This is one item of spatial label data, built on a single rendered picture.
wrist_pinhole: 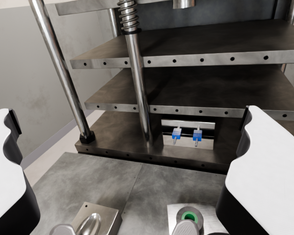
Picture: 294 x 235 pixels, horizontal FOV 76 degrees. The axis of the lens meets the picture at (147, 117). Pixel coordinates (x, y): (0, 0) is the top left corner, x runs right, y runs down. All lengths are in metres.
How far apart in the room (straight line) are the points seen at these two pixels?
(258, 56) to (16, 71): 2.25
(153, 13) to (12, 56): 1.54
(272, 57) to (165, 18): 0.99
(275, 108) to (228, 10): 0.87
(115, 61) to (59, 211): 0.71
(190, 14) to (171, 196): 1.27
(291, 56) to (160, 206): 0.75
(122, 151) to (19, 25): 1.90
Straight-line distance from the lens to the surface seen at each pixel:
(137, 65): 0.86
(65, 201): 0.98
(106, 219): 0.77
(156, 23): 1.68
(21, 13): 2.63
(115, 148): 1.15
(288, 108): 1.00
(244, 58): 0.85
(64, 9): 1.07
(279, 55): 0.87
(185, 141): 1.06
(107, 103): 1.09
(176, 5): 1.09
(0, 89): 2.42
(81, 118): 1.17
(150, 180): 0.92
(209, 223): 0.68
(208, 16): 1.62
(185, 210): 0.66
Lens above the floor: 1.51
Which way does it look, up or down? 32 degrees down
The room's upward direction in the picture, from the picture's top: 9 degrees counter-clockwise
